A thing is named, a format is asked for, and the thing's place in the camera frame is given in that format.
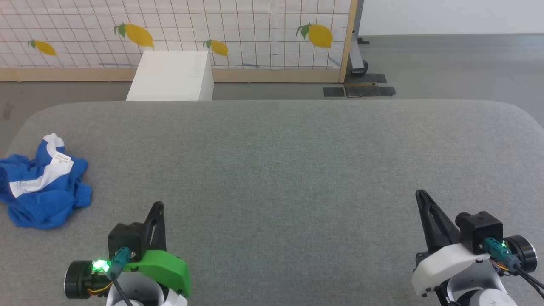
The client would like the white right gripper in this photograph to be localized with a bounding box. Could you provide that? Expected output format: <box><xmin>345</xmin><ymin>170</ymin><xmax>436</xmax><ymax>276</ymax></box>
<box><xmin>411</xmin><ymin>190</ymin><xmax>538</xmax><ymax>298</ymax></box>

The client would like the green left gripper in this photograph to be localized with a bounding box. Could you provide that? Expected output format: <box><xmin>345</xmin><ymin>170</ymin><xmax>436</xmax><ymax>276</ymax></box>
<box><xmin>64</xmin><ymin>201</ymin><xmax>191</xmax><ymax>299</ymax></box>

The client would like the blue and white knit garment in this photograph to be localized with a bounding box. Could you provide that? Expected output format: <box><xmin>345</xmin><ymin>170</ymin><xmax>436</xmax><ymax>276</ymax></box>
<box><xmin>0</xmin><ymin>133</ymin><xmax>93</xmax><ymax>230</ymax></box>

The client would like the white rectangular box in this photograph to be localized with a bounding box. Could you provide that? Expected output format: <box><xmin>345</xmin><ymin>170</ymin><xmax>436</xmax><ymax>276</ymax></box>
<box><xmin>126</xmin><ymin>51</ymin><xmax>214</xmax><ymax>101</ymax></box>

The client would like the lemon print grid panel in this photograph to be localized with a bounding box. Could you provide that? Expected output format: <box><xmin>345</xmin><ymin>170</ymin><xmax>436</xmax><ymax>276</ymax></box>
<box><xmin>0</xmin><ymin>0</ymin><xmax>359</xmax><ymax>83</ymax></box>

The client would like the black stand base plate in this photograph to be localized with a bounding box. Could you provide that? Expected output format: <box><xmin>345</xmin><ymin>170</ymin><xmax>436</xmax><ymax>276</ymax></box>
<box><xmin>344</xmin><ymin>74</ymin><xmax>396</xmax><ymax>98</ymax></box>

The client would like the grey metal stand post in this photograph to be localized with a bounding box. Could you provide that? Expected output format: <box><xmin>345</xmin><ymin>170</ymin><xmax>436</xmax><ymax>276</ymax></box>
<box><xmin>348</xmin><ymin>0</ymin><xmax>370</xmax><ymax>77</ymax></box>

